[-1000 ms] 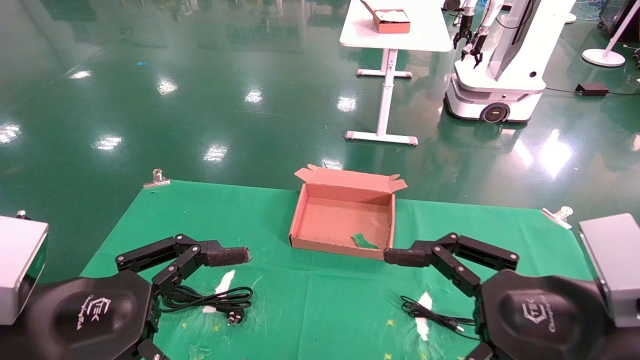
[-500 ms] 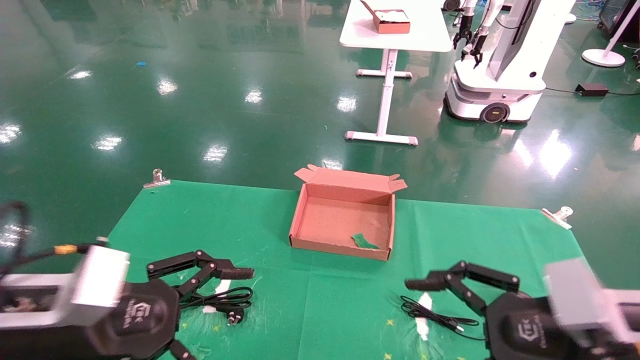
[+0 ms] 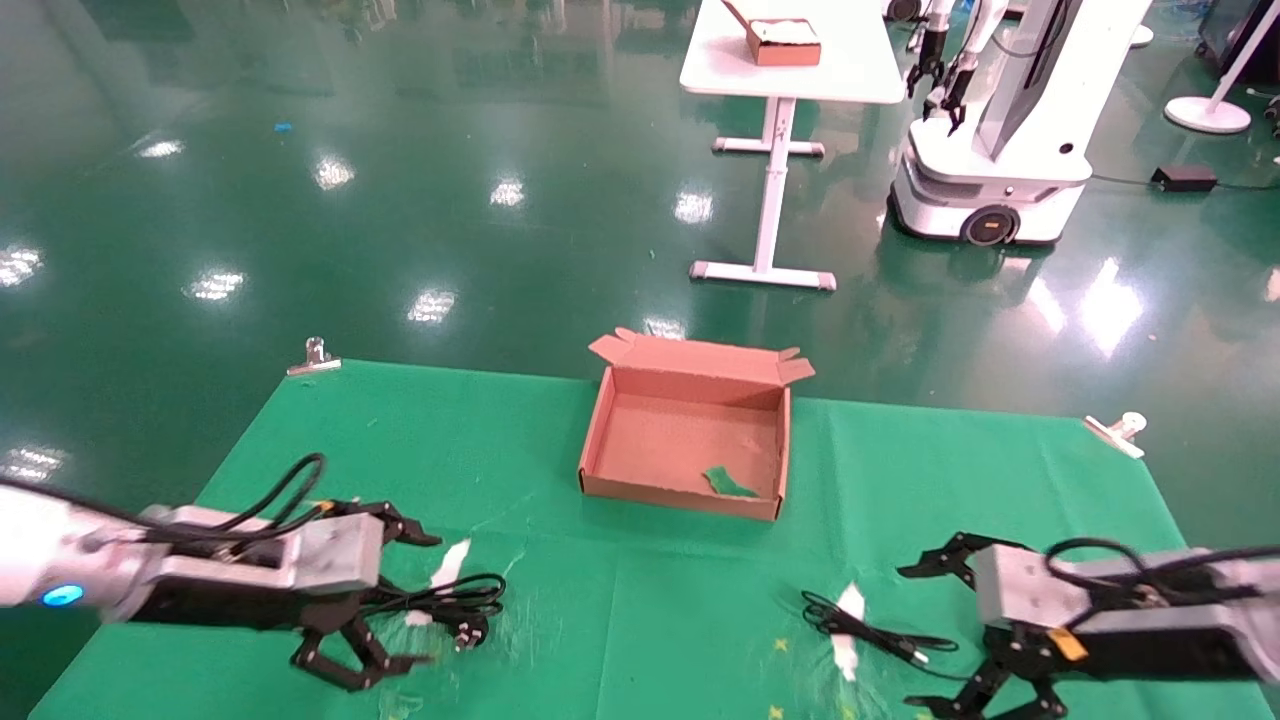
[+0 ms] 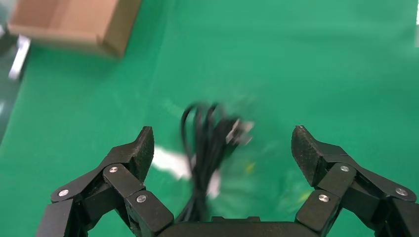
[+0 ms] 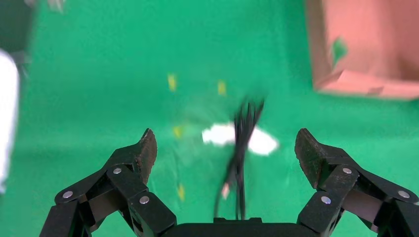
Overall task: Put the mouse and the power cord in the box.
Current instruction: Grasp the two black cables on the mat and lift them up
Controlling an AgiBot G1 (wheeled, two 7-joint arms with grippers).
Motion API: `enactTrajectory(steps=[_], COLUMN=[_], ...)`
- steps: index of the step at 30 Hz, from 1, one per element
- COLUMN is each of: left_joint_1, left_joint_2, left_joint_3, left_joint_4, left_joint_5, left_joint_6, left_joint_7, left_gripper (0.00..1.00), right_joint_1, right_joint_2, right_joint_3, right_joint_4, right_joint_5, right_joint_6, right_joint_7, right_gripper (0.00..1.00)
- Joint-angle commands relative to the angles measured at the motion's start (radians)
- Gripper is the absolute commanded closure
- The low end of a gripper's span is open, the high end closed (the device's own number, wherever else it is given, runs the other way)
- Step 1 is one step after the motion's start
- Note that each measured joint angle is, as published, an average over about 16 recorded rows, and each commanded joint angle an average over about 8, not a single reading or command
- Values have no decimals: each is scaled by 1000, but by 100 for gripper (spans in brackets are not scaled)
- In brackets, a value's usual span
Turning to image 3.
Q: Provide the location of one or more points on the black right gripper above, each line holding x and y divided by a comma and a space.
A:
1160, 655

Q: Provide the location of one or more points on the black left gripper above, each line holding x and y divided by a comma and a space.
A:
230, 608

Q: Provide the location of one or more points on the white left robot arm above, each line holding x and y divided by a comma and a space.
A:
50, 550

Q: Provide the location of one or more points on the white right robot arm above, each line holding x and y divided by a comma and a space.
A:
1270, 620

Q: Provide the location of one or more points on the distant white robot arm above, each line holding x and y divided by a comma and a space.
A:
985, 25
940, 15

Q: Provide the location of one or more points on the open brown cardboard box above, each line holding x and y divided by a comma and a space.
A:
690, 440

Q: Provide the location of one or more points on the small brown cardboard box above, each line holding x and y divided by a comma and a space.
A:
785, 52

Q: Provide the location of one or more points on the green table cloth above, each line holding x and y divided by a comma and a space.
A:
500, 450

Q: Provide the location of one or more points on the silver metal table clamp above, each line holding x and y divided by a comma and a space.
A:
314, 362
1118, 434

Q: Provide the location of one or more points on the distant white wheeled robot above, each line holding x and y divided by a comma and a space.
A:
1000, 170

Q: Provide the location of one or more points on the black floor power brick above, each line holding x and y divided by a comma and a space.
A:
1184, 179

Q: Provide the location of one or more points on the small distant black gripper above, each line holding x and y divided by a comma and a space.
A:
925, 65
950, 95

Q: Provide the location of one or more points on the white round-base pole stand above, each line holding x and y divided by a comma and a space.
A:
1208, 114

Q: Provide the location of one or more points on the white standing desk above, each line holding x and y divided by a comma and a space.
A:
850, 70

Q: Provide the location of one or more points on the small white round base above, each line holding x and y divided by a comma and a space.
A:
1142, 36

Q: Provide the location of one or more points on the distant black wheel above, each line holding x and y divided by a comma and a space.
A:
903, 9

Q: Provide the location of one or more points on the white packing material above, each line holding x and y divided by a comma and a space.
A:
785, 30

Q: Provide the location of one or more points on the dark equipment cart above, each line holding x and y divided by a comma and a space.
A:
1225, 30

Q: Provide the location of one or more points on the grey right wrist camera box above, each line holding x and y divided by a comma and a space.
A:
1015, 585

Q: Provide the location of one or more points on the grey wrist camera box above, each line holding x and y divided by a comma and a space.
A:
340, 555
1015, 585

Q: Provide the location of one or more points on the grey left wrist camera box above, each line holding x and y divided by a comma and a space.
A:
340, 555

